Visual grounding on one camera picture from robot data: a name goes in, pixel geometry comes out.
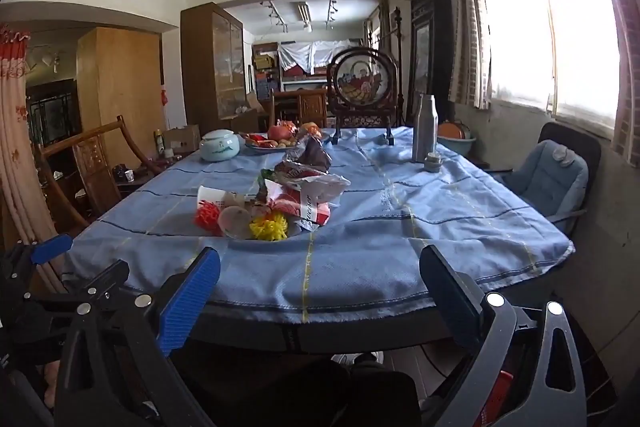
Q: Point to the orange wrapped fruit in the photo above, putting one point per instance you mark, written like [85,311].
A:
[311,129]

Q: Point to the clear plastic lid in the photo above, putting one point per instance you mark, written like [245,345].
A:
[234,221]

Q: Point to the white hanging cloth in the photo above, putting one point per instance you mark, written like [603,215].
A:
[310,54]

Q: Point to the yellow plastic netting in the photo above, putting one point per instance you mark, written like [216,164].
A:
[269,228]

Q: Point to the red pomegranate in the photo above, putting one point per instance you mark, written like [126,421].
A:
[281,133]

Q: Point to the red foil packet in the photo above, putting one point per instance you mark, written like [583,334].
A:
[256,140]

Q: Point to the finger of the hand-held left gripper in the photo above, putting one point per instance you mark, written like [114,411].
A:
[112,276]
[52,248]

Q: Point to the round embroidered table screen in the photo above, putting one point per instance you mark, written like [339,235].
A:
[357,82]

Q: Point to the orange plastic basin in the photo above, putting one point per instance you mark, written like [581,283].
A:
[452,129]

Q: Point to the spray can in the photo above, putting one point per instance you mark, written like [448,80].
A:
[159,143]

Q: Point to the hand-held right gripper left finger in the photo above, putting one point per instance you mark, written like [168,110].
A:
[192,302]

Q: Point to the pink floral curtain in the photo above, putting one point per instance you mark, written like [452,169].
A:
[20,147]

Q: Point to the window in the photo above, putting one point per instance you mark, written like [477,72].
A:
[540,17]

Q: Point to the green plastic basin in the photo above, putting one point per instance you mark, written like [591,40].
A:
[457,146]

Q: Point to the black metal armchair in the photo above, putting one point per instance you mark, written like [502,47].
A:
[590,147]

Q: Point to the white paper cup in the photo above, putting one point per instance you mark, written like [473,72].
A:
[210,196]

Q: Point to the green wrapper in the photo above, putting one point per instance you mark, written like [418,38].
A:
[263,178]

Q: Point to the white shoe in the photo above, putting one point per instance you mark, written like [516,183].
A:
[345,358]

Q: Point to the beige patterned curtain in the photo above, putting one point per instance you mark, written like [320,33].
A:
[467,32]
[622,57]

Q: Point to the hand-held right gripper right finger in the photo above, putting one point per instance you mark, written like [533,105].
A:
[447,302]

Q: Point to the light wooden wardrobe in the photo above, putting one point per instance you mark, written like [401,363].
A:
[120,82]

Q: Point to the dark lattice cabinet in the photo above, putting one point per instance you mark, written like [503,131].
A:
[50,112]

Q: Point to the dark brown snack bag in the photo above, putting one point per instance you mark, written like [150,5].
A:
[314,154]

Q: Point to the glass-door wooden cabinet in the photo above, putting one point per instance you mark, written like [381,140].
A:
[200,67]

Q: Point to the small white cup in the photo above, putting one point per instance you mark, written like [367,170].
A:
[129,176]

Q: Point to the dark carved cabinet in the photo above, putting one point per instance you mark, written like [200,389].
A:
[430,32]

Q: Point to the blue fruit plate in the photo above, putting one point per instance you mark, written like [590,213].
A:
[260,146]

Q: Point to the celadon lidded jar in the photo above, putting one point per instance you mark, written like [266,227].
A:
[220,149]

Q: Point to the grey bottle cap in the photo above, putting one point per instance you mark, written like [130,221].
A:
[433,163]

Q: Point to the carved wooden chair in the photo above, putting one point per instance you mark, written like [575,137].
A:
[95,167]
[305,104]

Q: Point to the cardboard box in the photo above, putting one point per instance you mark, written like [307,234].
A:
[182,138]

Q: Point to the pile of walnuts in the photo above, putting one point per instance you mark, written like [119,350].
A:
[282,143]

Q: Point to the cluttered storage shelf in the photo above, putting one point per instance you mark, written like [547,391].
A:
[265,72]

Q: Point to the light blue seat cushion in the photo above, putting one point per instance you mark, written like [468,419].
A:
[550,177]

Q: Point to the blue checked tablecloth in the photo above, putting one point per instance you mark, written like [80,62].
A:
[375,232]

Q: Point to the orange plastic netting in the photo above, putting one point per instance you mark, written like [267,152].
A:
[207,217]

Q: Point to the silver metal bottle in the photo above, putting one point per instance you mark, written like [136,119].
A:
[425,132]

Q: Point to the white ceiling track light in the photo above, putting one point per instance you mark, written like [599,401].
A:
[331,13]
[274,14]

